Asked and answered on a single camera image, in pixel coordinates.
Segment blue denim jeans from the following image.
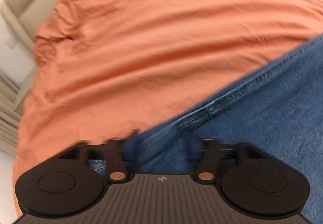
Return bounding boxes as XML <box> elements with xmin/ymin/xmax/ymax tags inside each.
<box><xmin>88</xmin><ymin>34</ymin><xmax>323</xmax><ymax>224</ymax></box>

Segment orange duvet cover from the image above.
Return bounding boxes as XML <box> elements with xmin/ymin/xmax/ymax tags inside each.
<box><xmin>14</xmin><ymin>0</ymin><xmax>323</xmax><ymax>219</ymax></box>

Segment beige pleated curtain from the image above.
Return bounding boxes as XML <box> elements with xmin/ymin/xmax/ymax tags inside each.
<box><xmin>0</xmin><ymin>71</ymin><xmax>25</xmax><ymax>157</ymax></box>

